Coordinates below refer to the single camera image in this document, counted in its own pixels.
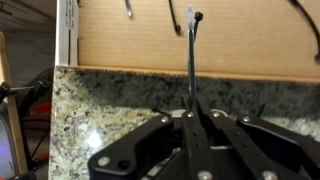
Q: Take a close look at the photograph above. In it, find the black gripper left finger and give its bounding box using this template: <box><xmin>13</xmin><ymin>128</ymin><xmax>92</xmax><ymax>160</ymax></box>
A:
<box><xmin>87</xmin><ymin>94</ymin><xmax>214</xmax><ymax>180</ymax></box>

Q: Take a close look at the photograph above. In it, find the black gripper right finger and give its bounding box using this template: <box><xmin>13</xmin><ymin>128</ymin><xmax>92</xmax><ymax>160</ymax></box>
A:
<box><xmin>194</xmin><ymin>96</ymin><xmax>320</xmax><ymax>180</ymax></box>

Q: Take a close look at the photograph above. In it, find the shallow cardboard box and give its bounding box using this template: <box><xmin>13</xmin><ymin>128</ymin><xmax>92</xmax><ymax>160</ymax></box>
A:
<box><xmin>54</xmin><ymin>0</ymin><xmax>320</xmax><ymax>84</ymax></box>

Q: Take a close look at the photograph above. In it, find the black tripod stand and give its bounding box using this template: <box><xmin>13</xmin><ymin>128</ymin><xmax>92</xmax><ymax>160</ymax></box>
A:
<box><xmin>0</xmin><ymin>68</ymin><xmax>54</xmax><ymax>168</ymax></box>

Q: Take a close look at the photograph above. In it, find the wooden table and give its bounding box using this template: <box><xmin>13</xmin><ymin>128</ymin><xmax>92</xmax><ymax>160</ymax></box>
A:
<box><xmin>0</xmin><ymin>31</ymin><xmax>28</xmax><ymax>175</ymax></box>

